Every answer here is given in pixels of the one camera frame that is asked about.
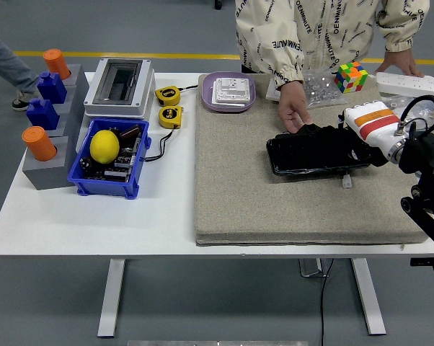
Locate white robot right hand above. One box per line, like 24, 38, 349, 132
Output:
337, 100, 402, 161

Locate person's left hand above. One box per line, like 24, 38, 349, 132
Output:
374, 49, 425, 77

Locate person's right hand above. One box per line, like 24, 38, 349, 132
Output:
277, 79, 314, 134

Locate black glossy panel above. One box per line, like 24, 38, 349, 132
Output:
266, 124, 372, 177

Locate white power strip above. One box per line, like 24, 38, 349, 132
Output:
375, 71, 434, 102

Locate clear bags of small parts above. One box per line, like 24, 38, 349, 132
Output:
381, 94, 434, 123

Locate clear bag of metal nuts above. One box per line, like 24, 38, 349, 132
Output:
299, 68, 349, 110

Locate colourful puzzle cube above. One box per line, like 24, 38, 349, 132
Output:
334, 61, 368, 94

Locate white socket plate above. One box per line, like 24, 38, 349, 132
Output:
211, 77, 251, 107

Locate purple tray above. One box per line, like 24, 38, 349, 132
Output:
200, 71, 257, 114

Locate grey-brown mat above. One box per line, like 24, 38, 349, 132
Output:
193, 74, 429, 247

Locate yellow tape measure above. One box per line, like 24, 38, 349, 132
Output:
154, 85, 181, 107
157, 105, 185, 130

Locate black table controller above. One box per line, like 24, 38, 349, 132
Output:
409, 256, 434, 279

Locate grey control box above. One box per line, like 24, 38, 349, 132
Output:
298, 258, 329, 278

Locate circuit boards pile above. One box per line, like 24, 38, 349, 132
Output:
78, 124, 143, 182

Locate white table leg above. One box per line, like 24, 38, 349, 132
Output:
97, 258, 127, 339
350, 257, 387, 336

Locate yellow lemon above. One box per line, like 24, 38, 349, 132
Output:
89, 130, 120, 165

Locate blue plastic bin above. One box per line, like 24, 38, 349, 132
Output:
66, 117, 152, 200

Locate orange cylinder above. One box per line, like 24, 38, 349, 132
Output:
21, 126, 58, 162
42, 49, 71, 81

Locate blue plastic block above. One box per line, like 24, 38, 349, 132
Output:
35, 71, 67, 105
25, 98, 60, 131

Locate grey stepped block holder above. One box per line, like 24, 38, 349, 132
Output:
21, 63, 90, 191

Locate black power cable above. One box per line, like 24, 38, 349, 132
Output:
319, 257, 335, 346

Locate grey-white electrical enclosure box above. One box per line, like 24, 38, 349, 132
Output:
82, 58, 156, 120

